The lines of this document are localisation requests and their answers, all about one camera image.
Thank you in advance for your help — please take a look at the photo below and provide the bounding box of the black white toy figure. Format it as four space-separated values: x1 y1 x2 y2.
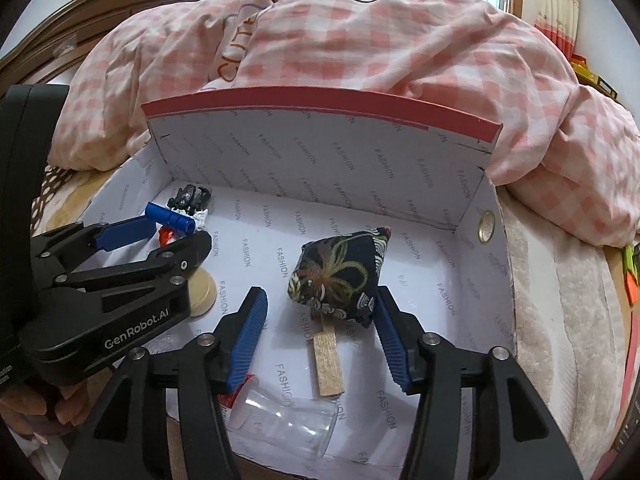
159 185 213 246

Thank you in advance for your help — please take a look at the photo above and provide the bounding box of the clear bottle with red label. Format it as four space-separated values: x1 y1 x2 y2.
220 372 338 458

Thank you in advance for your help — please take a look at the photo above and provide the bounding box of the round wooden disc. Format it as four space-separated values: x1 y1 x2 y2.
187 267 218 318

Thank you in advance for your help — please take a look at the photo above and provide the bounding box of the dark patterned beanbag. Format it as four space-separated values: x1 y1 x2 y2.
287 226 393 329

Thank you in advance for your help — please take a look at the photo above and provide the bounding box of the yellow red toy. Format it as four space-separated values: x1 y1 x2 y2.
570 52 618 98

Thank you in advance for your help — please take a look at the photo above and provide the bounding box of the light wooden block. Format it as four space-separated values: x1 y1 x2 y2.
312 310 346 400

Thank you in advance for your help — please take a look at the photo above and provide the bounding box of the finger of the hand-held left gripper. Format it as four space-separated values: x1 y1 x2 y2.
55 230 213 293
30 217 160 286

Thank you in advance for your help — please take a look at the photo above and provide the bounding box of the floral curtain with red hem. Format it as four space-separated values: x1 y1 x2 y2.
532 0 581 56

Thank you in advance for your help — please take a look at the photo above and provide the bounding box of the person's left hand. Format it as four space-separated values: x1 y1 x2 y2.
0 365 123 436

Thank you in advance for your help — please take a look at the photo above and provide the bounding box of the blue cylinder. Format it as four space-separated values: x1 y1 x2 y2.
145 201 196 235

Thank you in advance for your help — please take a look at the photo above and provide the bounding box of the brown wooden headboard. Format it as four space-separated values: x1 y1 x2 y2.
0 0 241 91

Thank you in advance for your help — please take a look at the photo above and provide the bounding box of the pink checked quilt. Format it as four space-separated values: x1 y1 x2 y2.
47 0 640 248

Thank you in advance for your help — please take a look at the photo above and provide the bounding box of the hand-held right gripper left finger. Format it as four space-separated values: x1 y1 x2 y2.
59 286 268 480

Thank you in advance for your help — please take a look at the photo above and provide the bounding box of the red cardboard box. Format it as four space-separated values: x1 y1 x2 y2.
30 86 516 471

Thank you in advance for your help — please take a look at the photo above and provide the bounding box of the orange green toy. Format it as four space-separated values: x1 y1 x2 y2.
620 242 640 306

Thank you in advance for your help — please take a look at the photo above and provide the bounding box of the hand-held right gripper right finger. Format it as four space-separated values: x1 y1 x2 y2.
376 285 585 480

